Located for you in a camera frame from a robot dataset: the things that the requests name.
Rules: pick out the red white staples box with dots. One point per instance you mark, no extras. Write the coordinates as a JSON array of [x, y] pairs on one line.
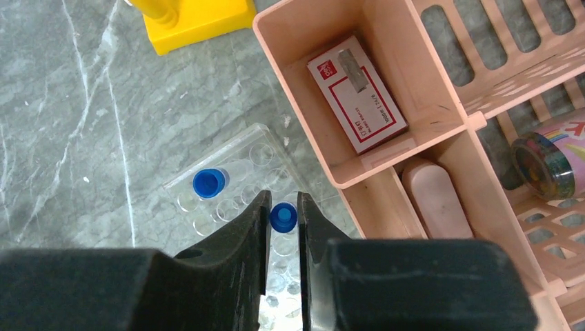
[[357, 95]]

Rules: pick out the clear acrylic tube rack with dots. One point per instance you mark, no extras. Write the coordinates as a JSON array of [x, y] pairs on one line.
[[254, 162]]

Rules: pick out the yellow test tube rack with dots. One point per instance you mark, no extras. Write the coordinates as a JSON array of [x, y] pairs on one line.
[[173, 24]]

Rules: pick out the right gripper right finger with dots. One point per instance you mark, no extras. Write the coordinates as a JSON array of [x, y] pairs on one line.
[[405, 284]]

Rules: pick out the blue capped test tube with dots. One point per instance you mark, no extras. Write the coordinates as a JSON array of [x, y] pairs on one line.
[[283, 217], [208, 183]]

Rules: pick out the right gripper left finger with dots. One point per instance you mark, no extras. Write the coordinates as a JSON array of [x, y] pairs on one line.
[[215, 284]]

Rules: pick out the colourful round tin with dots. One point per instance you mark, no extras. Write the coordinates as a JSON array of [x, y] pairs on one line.
[[550, 158]]

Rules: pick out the orange mesh file organizer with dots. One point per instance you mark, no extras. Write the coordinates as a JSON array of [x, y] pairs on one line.
[[460, 72]]

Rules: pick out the pink eraser block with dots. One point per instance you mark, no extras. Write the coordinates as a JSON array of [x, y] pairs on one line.
[[434, 198]]

